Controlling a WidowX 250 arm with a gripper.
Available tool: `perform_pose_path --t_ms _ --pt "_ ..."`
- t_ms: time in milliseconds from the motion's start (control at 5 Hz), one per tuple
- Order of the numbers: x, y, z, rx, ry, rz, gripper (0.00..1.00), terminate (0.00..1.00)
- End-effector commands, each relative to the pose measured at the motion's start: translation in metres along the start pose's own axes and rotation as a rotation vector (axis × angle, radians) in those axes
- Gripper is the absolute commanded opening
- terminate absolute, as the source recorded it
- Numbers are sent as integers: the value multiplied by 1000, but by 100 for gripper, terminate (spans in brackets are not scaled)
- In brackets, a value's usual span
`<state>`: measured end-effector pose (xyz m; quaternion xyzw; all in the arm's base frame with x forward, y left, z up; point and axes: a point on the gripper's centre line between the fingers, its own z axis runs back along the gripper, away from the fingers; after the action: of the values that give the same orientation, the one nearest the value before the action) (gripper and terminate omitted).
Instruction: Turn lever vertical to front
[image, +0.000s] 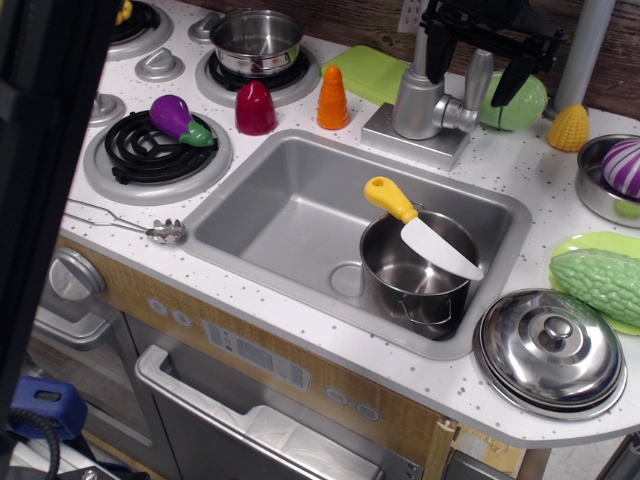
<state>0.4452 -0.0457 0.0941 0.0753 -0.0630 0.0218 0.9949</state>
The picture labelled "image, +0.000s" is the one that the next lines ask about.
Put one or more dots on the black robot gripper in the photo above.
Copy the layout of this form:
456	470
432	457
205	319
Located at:
513	30

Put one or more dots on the silver faucet lever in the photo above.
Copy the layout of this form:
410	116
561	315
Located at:
478	77

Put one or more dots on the grey vertical pole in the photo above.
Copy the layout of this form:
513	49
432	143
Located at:
591	28

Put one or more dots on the green toy capsule vegetable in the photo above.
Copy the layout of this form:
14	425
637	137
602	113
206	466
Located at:
521	112

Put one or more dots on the silver toy faucet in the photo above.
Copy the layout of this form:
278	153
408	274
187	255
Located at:
425	124

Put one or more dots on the green cutting board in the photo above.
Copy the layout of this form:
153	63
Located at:
369	74

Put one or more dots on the yellow toy corn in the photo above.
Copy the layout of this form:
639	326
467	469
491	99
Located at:
570	130

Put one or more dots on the orange toy carrot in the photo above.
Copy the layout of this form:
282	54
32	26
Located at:
332	110

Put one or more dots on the steel bowl at right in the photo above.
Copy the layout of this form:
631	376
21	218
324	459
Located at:
593	190

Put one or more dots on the purple toy onion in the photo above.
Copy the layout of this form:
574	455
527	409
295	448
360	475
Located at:
620	167

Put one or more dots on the steel pot on burner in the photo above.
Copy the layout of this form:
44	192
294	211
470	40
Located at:
256	43

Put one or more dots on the red toy pepper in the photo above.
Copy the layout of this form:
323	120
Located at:
254	110

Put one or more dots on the light green plate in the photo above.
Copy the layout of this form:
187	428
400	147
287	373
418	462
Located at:
609	241

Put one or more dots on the steel pot in sink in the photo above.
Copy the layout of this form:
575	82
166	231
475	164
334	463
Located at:
406	289

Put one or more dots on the green toy bitter gourd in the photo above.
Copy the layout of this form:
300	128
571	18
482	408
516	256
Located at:
607	281

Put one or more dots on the black rear right burner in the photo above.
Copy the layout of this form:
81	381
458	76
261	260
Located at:
220	86

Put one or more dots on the grey stove knob rear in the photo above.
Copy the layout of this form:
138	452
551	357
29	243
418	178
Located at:
200	31

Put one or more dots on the grey stove knob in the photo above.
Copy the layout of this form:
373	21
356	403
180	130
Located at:
106	108
160	66
200	31

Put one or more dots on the steel pot lid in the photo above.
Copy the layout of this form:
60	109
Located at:
550	354

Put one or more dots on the purple toy eggplant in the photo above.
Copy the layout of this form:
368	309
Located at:
170	115

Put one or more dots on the grey stove knob middle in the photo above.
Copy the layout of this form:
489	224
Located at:
160	66

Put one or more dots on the black rear left burner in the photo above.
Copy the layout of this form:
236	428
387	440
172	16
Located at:
148	29

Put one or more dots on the yellow toy on burner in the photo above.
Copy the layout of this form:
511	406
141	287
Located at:
124	13

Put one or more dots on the black front stove burner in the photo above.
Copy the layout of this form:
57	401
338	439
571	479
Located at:
134	163

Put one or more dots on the grey stove knob left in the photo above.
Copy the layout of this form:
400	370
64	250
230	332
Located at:
106	108

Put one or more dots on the silver oven dial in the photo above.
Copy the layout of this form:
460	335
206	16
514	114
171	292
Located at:
74	278

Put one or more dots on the blue clamp device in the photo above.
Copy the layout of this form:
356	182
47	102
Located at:
58	404

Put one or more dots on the white wall outlet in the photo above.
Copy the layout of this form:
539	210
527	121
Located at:
410	16

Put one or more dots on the yellow handled toy knife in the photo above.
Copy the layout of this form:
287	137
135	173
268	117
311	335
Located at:
416	234

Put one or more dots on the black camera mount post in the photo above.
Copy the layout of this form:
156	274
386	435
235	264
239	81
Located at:
52	57

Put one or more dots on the silver dishwasher door handle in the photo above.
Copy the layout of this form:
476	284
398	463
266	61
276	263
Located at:
236	429

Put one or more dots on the silver oven door handle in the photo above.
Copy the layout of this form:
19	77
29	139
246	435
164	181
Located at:
88	333

